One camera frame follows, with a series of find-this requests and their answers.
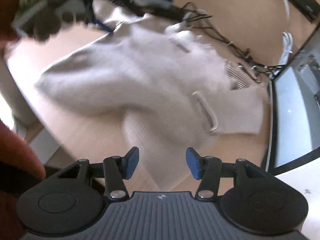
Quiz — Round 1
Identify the beige striped knit sweater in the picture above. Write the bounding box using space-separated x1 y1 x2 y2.
36 0 264 191

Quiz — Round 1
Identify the right red sleeve forearm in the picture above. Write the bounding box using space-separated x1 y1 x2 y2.
1 123 46 239

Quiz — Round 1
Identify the left red sleeve forearm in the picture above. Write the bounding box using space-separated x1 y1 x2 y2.
1 0 20 43

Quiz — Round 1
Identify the right computer monitor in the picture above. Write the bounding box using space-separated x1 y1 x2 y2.
265 39 319 176

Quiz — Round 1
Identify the black cable bundle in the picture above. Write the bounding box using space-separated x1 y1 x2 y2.
172 2 291 83

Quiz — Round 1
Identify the white coiled cable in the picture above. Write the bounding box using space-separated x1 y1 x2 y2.
273 0 295 77

